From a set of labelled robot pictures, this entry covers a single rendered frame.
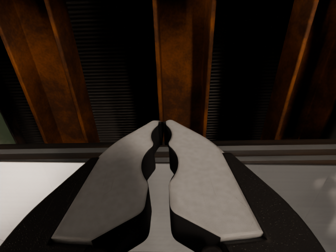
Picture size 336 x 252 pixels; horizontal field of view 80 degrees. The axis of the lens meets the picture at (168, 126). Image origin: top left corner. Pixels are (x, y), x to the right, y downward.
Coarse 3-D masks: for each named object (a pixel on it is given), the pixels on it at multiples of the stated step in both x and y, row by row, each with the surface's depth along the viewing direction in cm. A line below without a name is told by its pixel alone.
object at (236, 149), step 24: (0, 144) 25; (24, 144) 25; (48, 144) 25; (72, 144) 25; (96, 144) 25; (216, 144) 24; (240, 144) 24; (264, 144) 24; (288, 144) 24; (312, 144) 24; (0, 240) 31
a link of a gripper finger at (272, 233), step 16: (240, 176) 8; (256, 176) 8; (256, 192) 7; (272, 192) 7; (256, 208) 7; (272, 208) 6; (288, 208) 6; (272, 224) 6; (288, 224) 6; (304, 224) 6; (240, 240) 6; (256, 240) 6; (272, 240) 6; (288, 240) 6; (304, 240) 6
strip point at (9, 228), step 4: (0, 212) 27; (0, 216) 27; (4, 216) 27; (0, 220) 28; (4, 220) 28; (0, 224) 28; (4, 224) 28; (8, 224) 28; (0, 228) 29; (4, 228) 29; (8, 228) 29; (12, 228) 29; (0, 232) 29; (4, 232) 29; (8, 232) 29; (0, 236) 30; (4, 236) 30
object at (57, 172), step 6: (42, 162) 22; (48, 162) 22; (54, 162) 22; (60, 162) 22; (66, 162) 22; (72, 162) 22; (78, 162) 22; (84, 162) 22; (48, 168) 23; (54, 168) 23; (60, 168) 23; (66, 168) 23; (72, 168) 23; (48, 174) 23; (54, 174) 23; (60, 174) 23; (66, 174) 23; (54, 180) 24; (60, 180) 24; (54, 186) 24
